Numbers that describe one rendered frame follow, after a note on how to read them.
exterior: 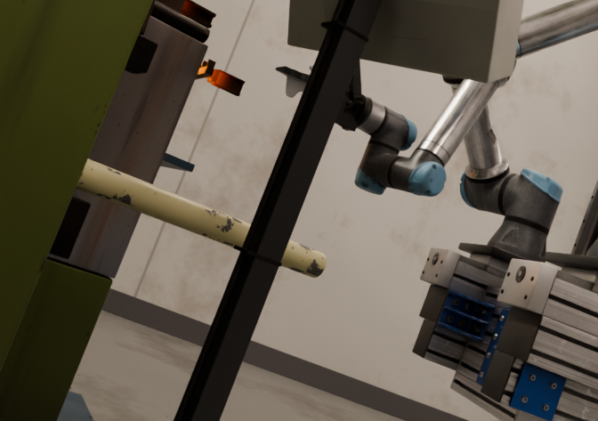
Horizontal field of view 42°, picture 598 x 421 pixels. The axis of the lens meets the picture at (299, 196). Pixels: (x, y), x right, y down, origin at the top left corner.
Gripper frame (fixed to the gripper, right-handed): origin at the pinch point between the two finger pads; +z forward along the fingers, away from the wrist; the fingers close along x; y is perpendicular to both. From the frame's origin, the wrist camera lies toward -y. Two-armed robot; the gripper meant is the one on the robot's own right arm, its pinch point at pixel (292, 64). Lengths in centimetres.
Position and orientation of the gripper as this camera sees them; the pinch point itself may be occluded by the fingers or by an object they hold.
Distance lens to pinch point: 169.4
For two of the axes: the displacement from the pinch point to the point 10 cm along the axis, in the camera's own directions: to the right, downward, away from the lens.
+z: -7.9, -3.5, -5.1
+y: -3.6, 9.3, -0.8
